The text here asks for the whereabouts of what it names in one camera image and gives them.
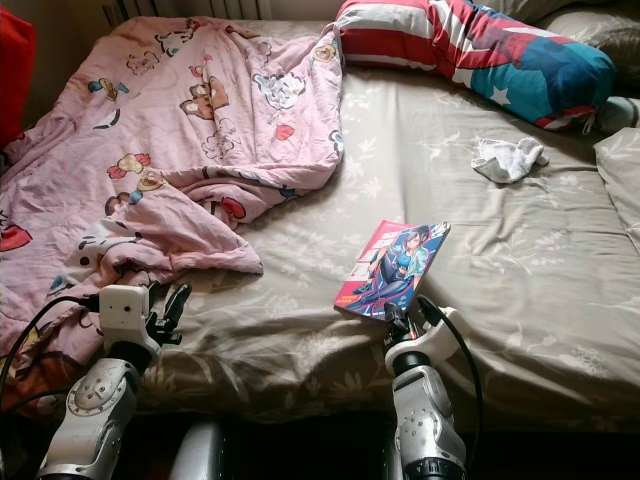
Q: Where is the pink cartoon print quilt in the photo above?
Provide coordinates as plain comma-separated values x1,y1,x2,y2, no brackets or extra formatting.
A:
0,15,346,401

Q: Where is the white grey-striped pillow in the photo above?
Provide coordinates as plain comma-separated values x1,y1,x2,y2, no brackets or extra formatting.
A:
598,95,640,133

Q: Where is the long red cushion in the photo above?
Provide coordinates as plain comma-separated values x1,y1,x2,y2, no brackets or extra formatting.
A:
0,8,38,146

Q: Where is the white radiator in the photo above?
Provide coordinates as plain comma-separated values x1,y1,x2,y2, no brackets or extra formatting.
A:
100,0,271,23

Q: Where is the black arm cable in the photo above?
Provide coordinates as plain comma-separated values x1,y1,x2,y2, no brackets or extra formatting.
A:
418,297,486,471
0,295,101,401

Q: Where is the red blue striped bolster pillow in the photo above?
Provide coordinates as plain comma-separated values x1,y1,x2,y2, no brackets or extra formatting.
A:
335,0,616,131

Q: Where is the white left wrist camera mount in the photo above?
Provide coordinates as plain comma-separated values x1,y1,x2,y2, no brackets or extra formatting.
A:
98,285,154,353

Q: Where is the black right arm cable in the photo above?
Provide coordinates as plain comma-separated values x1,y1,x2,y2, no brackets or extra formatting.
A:
418,297,486,471

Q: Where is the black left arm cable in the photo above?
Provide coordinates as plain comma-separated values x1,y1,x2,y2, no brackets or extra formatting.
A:
0,295,101,401

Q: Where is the beige floral bed sheet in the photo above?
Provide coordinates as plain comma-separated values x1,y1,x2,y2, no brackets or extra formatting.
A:
80,20,640,431

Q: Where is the white crumpled cloth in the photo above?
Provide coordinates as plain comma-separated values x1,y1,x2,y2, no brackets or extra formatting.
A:
472,137,551,184

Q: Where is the manga book with pink cover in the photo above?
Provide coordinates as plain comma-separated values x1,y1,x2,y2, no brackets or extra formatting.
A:
335,220,451,321

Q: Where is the grey robot left leg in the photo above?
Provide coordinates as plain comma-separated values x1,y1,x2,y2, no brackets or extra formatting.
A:
168,422,221,480

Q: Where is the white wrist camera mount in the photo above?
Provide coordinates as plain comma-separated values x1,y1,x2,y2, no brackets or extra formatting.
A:
388,308,461,371
98,285,154,353

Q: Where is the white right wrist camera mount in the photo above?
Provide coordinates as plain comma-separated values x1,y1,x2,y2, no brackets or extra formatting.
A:
388,308,461,371

